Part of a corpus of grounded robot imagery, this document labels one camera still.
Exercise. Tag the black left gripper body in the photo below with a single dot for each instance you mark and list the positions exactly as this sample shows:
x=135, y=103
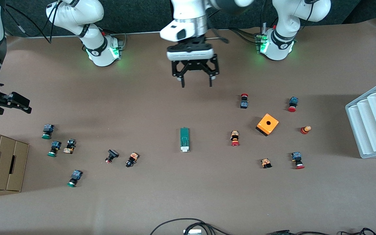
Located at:
x=193, y=66

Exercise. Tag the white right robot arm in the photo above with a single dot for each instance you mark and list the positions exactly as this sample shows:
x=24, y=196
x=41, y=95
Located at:
x=77, y=13

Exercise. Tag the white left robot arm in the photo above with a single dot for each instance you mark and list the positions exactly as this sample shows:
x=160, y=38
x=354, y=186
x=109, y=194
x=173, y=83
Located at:
x=188, y=13

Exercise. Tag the green pushbutton blue contact block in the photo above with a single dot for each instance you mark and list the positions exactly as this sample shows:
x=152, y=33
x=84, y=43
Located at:
x=47, y=131
x=54, y=148
x=74, y=178

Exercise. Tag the red mushroom button blue block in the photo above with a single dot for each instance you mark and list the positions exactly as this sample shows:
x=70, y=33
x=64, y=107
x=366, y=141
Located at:
x=297, y=160
x=244, y=101
x=292, y=103

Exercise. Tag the brown cardboard box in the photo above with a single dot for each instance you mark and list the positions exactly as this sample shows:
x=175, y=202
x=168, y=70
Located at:
x=2, y=160

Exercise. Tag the red yellow emergency stop button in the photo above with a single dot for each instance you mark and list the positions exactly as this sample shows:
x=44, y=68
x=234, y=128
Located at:
x=234, y=138

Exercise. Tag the red yellow button head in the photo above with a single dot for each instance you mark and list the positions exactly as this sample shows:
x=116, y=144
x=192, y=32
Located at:
x=305, y=130

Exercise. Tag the brown paper table cover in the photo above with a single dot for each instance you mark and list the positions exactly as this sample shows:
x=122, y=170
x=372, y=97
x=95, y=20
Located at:
x=188, y=189

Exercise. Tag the silver plug connector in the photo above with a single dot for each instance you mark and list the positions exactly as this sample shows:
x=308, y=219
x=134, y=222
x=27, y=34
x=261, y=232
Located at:
x=192, y=232

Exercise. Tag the grey ridged plastic tray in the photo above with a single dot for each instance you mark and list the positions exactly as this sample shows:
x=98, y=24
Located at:
x=374, y=120

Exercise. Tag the orange button enclosure box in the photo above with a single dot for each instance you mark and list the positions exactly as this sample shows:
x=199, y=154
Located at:
x=267, y=124

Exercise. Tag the black red selector switch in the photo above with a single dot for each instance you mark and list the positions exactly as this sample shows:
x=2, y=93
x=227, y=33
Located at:
x=111, y=156

